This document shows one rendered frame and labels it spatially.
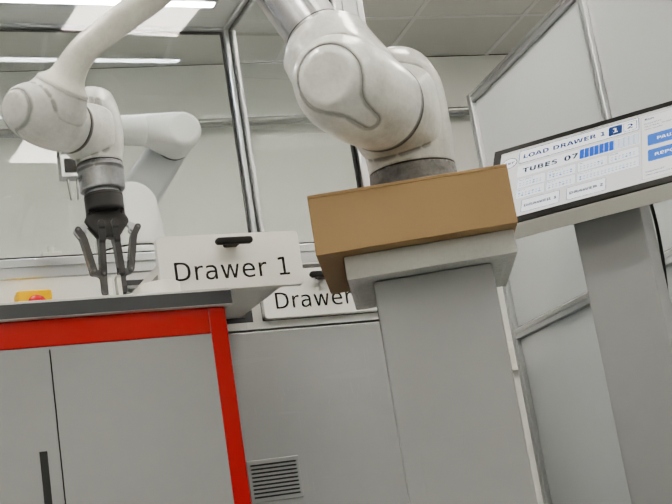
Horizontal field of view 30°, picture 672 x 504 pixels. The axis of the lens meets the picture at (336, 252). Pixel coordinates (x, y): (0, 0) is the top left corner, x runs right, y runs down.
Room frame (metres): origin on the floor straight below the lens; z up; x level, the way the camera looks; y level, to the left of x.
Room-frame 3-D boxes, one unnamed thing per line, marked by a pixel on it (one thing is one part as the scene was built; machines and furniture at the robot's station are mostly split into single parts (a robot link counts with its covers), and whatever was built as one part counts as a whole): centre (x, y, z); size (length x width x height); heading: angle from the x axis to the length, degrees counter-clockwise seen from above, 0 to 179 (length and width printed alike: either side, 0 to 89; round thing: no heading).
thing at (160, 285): (2.15, 0.32, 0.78); 0.07 x 0.07 x 0.04
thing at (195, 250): (2.37, 0.21, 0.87); 0.29 x 0.02 x 0.11; 114
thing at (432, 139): (2.11, -0.15, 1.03); 0.18 x 0.16 x 0.22; 156
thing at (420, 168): (2.13, -0.17, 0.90); 0.22 x 0.18 x 0.06; 98
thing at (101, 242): (2.33, 0.44, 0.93); 0.04 x 0.01 x 0.11; 22
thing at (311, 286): (2.79, 0.05, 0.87); 0.29 x 0.02 x 0.11; 114
